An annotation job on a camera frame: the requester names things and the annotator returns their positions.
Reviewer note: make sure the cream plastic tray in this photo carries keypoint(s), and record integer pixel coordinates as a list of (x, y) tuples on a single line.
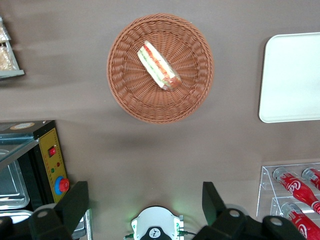
[(290, 80)]

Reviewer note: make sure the clear bag of rice snacks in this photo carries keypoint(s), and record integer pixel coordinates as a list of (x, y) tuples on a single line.
[(5, 58), (3, 31)]

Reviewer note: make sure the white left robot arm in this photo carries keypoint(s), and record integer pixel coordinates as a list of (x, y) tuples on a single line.
[(155, 217)]

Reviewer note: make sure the black food warmer yellow panel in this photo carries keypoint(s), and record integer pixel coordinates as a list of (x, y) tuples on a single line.
[(50, 140)]

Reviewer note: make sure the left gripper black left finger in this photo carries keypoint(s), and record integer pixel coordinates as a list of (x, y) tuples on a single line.
[(73, 200)]

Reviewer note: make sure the clear acrylic bottle rack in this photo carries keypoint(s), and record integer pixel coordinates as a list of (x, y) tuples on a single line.
[(266, 187)]

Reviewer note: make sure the grey snack rack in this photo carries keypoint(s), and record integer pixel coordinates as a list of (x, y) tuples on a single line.
[(12, 73)]

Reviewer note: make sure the triangle sandwich with layered filling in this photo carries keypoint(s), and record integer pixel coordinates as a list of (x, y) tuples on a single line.
[(157, 65)]

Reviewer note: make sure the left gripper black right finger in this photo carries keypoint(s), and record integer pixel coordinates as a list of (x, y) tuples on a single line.
[(212, 200)]

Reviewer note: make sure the round brown wicker basket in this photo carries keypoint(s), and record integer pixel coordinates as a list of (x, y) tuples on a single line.
[(130, 95)]

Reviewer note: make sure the red cola bottle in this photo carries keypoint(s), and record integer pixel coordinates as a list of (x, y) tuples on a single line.
[(297, 188), (312, 176), (297, 220)]

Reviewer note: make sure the steel pan in warmer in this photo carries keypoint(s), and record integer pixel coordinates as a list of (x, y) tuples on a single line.
[(12, 187)]

